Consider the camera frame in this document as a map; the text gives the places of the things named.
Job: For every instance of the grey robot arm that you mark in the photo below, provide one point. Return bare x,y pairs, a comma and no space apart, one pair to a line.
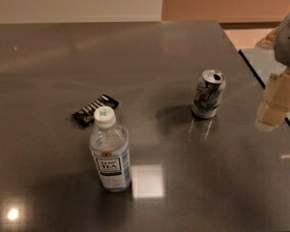
282,42

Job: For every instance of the black snack packet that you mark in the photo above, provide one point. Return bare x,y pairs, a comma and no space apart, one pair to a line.
85,115

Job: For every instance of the green white 7up can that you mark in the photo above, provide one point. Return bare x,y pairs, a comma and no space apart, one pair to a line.
209,90

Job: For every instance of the clear Teas' Tea bottle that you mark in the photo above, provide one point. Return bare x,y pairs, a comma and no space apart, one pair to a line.
109,145

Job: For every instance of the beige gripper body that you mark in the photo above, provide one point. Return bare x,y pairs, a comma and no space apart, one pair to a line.
288,43

